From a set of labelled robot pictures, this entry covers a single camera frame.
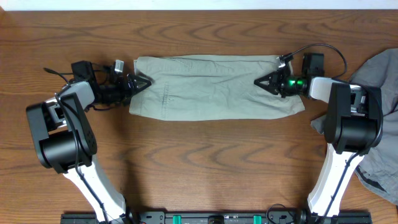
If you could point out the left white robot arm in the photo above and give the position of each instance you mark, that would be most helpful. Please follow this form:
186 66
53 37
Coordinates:
64 141

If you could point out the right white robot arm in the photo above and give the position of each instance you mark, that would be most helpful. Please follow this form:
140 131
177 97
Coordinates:
353 125

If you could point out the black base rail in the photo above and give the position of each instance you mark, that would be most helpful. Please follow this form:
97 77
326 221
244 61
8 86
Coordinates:
272 215

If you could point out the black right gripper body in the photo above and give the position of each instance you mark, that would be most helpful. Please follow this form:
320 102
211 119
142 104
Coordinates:
288 84

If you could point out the khaki green shorts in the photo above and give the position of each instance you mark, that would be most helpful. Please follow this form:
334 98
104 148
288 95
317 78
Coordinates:
209 87

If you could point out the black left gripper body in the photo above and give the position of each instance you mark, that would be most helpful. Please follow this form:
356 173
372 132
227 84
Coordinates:
113 94

